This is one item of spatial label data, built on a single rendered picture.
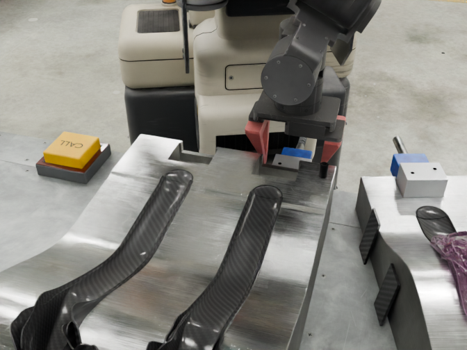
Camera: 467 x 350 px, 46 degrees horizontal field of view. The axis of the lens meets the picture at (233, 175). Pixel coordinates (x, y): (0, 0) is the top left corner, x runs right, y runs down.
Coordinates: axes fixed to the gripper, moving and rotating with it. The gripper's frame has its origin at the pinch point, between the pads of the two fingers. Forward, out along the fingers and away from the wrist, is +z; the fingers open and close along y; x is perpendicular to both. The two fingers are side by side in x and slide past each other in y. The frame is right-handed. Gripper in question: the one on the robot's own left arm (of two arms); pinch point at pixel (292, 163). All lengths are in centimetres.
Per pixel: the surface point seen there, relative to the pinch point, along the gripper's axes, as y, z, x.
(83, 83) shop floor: -128, 85, 160
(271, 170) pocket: -1.9, -2.5, -5.7
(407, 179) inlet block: 14.6, -3.6, -4.7
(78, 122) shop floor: -113, 85, 125
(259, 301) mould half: 1.6, -4.9, -28.7
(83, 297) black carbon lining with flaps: -12.7, -7.0, -34.0
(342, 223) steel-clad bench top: 7.8, 4.6, -5.3
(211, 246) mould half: -4.9, -3.6, -22.0
